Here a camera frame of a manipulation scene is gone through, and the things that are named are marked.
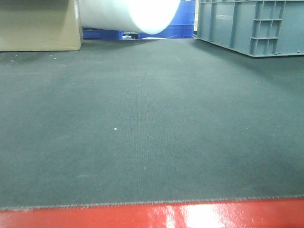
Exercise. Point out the grey plastic crate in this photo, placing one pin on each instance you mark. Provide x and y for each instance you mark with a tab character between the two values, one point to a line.
257	28

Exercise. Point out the white foam roll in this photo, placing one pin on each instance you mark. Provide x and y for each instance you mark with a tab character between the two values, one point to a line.
139	16

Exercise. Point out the cardboard box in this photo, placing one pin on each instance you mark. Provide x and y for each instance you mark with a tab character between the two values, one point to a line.
40	25

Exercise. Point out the dark conveyor belt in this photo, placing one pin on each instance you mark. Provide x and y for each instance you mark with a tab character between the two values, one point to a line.
149	121

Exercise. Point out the red conveyor frame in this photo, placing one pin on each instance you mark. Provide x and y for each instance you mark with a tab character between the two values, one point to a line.
280	213

